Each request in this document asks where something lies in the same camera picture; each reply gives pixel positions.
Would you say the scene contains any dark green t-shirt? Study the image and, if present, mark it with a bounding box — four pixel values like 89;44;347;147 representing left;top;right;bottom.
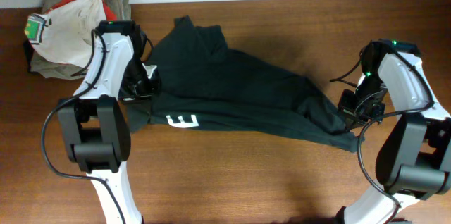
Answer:
127;16;357;153

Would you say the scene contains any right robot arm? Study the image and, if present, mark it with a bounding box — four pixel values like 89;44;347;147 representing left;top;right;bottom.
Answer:
334;39;450;223

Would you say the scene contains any white t-shirt with print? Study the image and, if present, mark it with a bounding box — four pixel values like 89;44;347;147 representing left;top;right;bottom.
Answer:
24;0;106;67

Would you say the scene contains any olive grey folded garment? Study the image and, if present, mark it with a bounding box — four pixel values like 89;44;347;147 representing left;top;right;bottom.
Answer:
23;0;131;80

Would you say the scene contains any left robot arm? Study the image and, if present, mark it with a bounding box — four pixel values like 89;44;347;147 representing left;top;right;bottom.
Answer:
56;20;161;223

